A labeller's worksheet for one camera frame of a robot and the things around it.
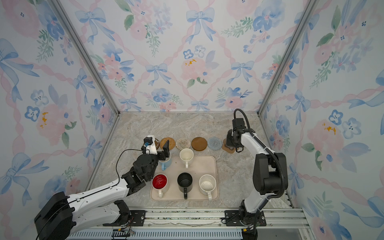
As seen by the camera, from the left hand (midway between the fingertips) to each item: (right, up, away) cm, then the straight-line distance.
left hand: (161, 139), depth 76 cm
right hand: (+41, -3, +18) cm, 44 cm away
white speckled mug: (+24, -25, +7) cm, 36 cm away
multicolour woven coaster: (+9, -4, +25) cm, 27 cm away
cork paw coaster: (+39, -8, +23) cm, 46 cm away
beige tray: (+5, -30, +5) cm, 31 cm away
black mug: (+12, -24, +7) cm, 28 cm away
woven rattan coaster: (+1, -4, +27) cm, 28 cm away
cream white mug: (+12, -11, +16) cm, 23 cm away
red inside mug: (-2, -24, +7) cm, 25 cm away
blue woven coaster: (+31, -4, +26) cm, 41 cm away
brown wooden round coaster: (+20, -5, +26) cm, 34 cm away
